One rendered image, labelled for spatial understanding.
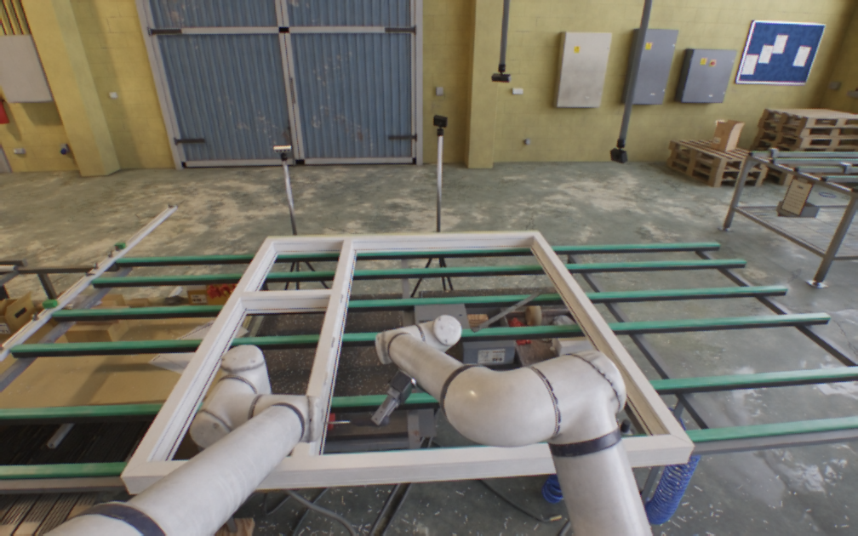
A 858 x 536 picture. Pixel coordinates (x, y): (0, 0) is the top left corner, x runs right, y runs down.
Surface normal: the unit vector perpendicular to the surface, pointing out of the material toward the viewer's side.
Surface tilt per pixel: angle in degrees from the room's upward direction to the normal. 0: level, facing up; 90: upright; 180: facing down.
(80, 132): 90
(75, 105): 90
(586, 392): 47
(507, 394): 24
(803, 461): 0
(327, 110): 90
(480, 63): 90
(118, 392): 0
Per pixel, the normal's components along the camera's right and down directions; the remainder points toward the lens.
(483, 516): 0.00, -0.88
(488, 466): 0.07, 0.47
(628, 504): 0.34, -0.29
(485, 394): -0.44, -0.65
